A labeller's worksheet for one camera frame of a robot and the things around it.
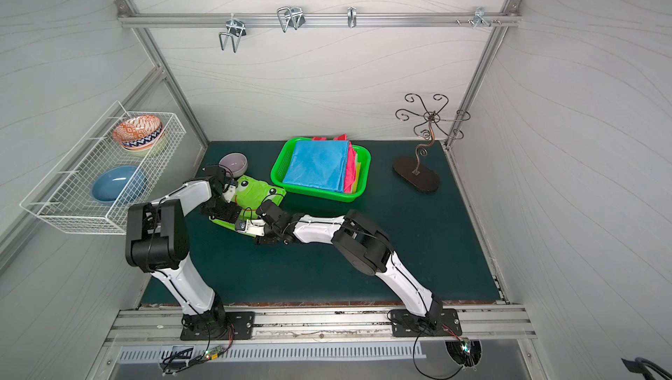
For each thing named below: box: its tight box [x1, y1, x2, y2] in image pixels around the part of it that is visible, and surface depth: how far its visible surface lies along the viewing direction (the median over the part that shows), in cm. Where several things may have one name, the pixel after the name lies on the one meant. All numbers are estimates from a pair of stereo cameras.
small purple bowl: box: [217, 152, 248, 178], surface depth 110 cm
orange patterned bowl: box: [112, 114, 163, 151], surface depth 73 cm
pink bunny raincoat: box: [311, 133, 357, 194], surface depth 105 cm
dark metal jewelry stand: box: [393, 92, 471, 193], surface depth 94 cm
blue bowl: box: [91, 165, 147, 206], surface depth 65 cm
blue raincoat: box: [282, 140, 350, 194], surface depth 103 cm
